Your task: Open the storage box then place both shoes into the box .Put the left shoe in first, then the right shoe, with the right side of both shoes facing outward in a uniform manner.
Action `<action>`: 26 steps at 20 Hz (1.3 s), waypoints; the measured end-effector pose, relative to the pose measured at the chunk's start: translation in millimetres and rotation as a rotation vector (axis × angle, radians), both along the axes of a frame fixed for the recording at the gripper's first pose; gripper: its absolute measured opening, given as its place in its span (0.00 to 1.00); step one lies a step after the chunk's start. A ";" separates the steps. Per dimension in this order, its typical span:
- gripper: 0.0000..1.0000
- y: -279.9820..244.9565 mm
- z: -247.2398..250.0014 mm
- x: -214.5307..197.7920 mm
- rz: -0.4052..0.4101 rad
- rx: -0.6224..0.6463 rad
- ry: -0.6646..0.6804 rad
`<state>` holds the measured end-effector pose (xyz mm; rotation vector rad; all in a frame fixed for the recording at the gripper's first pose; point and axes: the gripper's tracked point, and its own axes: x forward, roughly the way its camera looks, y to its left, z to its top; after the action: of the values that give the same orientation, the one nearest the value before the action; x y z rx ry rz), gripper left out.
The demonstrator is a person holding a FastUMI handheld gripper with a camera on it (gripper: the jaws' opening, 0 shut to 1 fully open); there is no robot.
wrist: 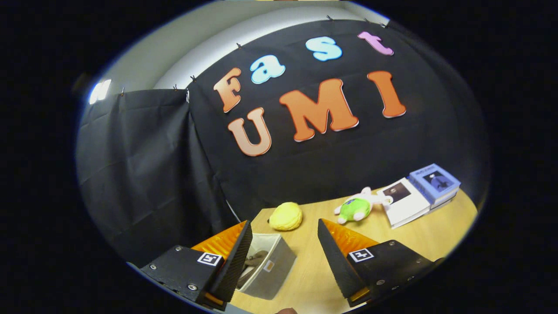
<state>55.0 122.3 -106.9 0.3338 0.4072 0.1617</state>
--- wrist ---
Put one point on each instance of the yellow plush bread toy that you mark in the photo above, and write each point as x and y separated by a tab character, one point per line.
285	216

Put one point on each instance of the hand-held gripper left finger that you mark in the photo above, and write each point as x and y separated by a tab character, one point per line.
237	266

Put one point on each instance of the white book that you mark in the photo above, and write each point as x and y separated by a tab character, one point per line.
407	207

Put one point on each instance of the blue book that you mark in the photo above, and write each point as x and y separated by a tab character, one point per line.
436	183

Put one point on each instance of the brown shoe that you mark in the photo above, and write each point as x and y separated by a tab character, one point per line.
287	311
257	258

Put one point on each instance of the small ceiling light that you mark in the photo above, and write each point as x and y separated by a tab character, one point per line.
100	90

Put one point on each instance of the green and pink plush toy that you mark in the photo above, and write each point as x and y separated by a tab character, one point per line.
355	208

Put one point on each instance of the grey fabric storage box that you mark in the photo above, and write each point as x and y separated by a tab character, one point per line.
279	266

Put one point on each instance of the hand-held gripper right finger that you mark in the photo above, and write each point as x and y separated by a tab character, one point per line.
333	261

